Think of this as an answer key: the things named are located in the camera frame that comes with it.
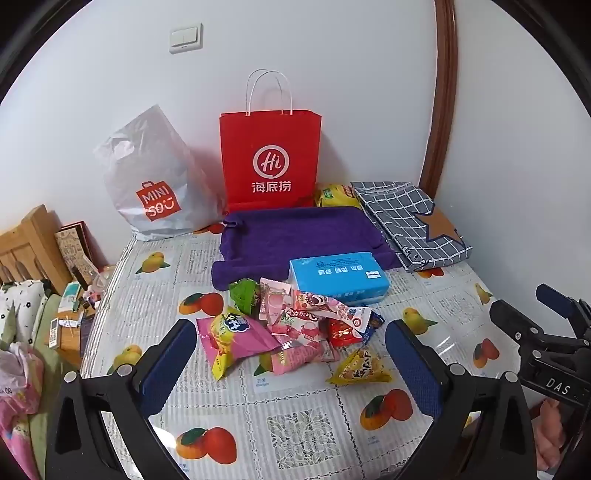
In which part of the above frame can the person's right hand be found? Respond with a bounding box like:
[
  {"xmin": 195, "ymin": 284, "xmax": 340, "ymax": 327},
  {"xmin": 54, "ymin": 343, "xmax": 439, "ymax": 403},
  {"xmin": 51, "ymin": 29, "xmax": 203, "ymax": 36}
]
[{"xmin": 539, "ymin": 399, "xmax": 583, "ymax": 470}]

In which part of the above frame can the wooden bedside table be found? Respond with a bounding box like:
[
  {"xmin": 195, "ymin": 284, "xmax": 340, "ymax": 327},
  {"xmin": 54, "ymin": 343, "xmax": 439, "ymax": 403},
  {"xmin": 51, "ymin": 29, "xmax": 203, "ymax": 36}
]
[{"xmin": 48, "ymin": 309, "xmax": 95, "ymax": 367}]

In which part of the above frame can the pink cake packet fork print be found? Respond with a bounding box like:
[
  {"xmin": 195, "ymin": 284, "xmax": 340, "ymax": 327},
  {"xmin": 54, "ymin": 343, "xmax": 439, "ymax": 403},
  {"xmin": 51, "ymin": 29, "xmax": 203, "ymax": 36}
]
[{"xmin": 270, "ymin": 344, "xmax": 340, "ymax": 376}]

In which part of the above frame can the pink white stick snack packet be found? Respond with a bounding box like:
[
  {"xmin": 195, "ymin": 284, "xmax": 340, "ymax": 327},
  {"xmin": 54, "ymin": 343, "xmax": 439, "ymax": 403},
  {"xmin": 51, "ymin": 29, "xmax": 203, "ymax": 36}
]
[{"xmin": 293, "ymin": 288, "xmax": 370, "ymax": 330}]

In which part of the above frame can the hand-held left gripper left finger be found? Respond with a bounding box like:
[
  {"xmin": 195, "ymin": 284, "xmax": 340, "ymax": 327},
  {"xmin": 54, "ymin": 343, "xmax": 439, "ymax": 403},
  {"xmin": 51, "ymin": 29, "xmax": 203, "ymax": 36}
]
[{"xmin": 44, "ymin": 318, "xmax": 199, "ymax": 480}]

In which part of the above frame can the red snack packet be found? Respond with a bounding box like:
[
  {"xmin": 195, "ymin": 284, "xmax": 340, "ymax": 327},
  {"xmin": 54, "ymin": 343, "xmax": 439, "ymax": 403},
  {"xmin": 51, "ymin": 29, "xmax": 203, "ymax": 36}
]
[{"xmin": 327, "ymin": 318, "xmax": 366, "ymax": 348}]

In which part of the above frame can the green blanket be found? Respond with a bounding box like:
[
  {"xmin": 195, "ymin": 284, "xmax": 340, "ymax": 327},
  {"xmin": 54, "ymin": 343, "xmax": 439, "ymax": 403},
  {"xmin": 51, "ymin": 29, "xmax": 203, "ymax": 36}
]
[{"xmin": 0, "ymin": 295, "xmax": 84, "ymax": 480}]

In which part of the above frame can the blue tissue pack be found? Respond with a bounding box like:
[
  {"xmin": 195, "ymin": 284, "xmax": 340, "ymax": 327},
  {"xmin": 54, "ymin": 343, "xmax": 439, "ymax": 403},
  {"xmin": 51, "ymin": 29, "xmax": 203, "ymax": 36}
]
[{"xmin": 289, "ymin": 251, "xmax": 390, "ymax": 306}]

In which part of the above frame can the pink and yellow snack packet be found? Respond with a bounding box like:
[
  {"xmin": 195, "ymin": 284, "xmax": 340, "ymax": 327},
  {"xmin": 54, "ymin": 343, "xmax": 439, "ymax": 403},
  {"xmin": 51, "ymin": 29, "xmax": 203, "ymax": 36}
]
[{"xmin": 196, "ymin": 307, "xmax": 282, "ymax": 381}]

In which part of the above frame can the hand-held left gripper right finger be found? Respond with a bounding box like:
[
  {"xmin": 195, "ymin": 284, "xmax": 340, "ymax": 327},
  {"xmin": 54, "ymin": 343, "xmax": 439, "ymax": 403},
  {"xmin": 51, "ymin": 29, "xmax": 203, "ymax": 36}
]
[{"xmin": 384, "ymin": 319, "xmax": 539, "ymax": 480}]

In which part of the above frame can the yellow triangular snack packet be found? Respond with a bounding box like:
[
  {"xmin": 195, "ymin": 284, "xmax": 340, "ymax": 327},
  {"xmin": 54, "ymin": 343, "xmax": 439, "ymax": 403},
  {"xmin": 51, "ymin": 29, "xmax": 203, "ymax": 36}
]
[{"xmin": 326, "ymin": 347, "xmax": 393, "ymax": 387}]

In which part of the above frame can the blue white cookie packet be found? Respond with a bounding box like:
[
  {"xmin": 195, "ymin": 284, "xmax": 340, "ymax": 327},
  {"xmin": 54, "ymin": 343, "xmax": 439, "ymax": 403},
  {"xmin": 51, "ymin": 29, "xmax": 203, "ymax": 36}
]
[{"xmin": 355, "ymin": 308, "xmax": 386, "ymax": 344}]

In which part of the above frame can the wooden headboard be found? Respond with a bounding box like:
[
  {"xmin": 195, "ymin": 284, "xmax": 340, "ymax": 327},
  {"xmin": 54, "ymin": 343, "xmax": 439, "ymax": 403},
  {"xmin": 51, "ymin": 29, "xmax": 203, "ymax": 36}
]
[{"xmin": 0, "ymin": 204, "xmax": 70, "ymax": 296}]

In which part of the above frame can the fruit print tablecloth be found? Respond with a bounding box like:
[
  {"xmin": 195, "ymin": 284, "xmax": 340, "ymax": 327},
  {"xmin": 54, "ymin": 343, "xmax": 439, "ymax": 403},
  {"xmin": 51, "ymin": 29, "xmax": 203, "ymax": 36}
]
[{"xmin": 79, "ymin": 226, "xmax": 555, "ymax": 480}]

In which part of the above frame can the purple towel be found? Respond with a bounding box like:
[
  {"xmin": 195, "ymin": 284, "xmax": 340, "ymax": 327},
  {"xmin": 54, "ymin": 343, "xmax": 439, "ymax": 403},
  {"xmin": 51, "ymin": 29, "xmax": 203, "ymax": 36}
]
[{"xmin": 211, "ymin": 206, "xmax": 402, "ymax": 291}]

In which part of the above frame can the grey plastic shopping bag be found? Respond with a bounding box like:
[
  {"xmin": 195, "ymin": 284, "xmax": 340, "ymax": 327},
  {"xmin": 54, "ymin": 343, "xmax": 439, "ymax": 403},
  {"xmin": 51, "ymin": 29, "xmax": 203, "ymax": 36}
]
[{"xmin": 93, "ymin": 104, "xmax": 227, "ymax": 243}]

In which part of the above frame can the grey checked folded cloth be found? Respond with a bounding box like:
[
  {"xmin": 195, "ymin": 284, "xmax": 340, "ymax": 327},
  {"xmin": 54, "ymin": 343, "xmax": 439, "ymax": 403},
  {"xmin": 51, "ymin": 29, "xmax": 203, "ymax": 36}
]
[{"xmin": 351, "ymin": 181, "xmax": 473, "ymax": 272}]

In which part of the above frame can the white green box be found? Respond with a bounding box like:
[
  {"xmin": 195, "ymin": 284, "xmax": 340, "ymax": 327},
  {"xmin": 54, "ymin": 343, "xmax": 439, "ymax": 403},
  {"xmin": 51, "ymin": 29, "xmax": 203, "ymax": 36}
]
[{"xmin": 60, "ymin": 282, "xmax": 84, "ymax": 312}]

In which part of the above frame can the brown patterned box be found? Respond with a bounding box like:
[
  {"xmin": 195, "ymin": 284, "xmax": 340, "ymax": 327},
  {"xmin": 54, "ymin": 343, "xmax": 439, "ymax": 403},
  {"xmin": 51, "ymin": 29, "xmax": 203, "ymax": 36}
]
[{"xmin": 54, "ymin": 222, "xmax": 100, "ymax": 287}]

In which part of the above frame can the pink plastic bag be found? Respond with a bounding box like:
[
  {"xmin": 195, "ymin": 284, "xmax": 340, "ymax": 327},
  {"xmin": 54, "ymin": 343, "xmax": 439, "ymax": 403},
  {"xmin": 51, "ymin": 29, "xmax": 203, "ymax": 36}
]
[{"xmin": 0, "ymin": 344, "xmax": 44, "ymax": 480}]

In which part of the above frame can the brown wooden door frame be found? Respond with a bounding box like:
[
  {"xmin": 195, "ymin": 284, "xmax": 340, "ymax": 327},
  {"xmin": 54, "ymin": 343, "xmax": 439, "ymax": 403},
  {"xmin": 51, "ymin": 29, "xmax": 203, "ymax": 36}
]
[{"xmin": 419, "ymin": 0, "xmax": 458, "ymax": 199}]

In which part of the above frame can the white floral bedding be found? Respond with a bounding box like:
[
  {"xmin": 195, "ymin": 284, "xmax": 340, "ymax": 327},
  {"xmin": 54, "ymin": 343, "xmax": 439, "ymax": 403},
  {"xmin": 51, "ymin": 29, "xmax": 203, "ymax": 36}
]
[{"xmin": 0, "ymin": 279, "xmax": 51, "ymax": 342}]

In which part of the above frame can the green triangular snack packet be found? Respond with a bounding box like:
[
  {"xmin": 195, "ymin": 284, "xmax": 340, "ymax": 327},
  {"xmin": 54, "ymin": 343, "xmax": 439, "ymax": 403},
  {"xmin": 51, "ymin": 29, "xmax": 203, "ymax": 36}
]
[{"xmin": 229, "ymin": 278, "xmax": 262, "ymax": 317}]

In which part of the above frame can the red paper bag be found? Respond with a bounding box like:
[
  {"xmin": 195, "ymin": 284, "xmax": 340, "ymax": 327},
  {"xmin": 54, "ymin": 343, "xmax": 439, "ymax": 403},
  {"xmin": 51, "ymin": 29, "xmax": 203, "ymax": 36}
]
[{"xmin": 219, "ymin": 69, "xmax": 322, "ymax": 214}]

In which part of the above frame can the yellow snack bag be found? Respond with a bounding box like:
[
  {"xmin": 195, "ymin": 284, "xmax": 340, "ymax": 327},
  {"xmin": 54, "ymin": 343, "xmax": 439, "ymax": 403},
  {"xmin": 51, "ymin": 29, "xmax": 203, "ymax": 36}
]
[{"xmin": 315, "ymin": 184, "xmax": 363, "ymax": 208}]

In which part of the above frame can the white light switch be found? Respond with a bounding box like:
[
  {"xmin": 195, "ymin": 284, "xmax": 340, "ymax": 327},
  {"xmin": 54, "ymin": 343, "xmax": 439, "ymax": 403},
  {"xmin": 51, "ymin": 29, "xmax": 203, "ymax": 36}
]
[{"xmin": 169, "ymin": 25, "xmax": 203, "ymax": 54}]

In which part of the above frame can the pink peach snack packet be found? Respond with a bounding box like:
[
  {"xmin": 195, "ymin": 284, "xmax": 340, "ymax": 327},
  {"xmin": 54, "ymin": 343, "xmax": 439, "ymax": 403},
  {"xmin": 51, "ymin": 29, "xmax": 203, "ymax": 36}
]
[{"xmin": 260, "ymin": 278, "xmax": 296, "ymax": 326}]

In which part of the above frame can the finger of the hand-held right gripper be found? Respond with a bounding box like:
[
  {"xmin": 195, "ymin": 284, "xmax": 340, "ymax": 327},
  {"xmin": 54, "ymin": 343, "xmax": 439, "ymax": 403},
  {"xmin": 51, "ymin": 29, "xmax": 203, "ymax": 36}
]
[
  {"xmin": 536, "ymin": 284, "xmax": 591, "ymax": 341},
  {"xmin": 489, "ymin": 300, "xmax": 546, "ymax": 345}
]

